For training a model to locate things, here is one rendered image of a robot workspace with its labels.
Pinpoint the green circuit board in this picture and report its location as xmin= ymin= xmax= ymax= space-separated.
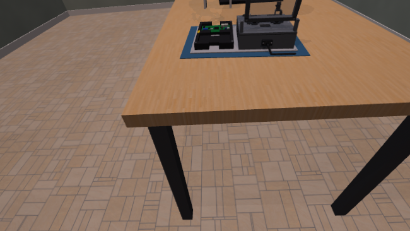
xmin=202 ymin=23 xmax=230 ymax=32

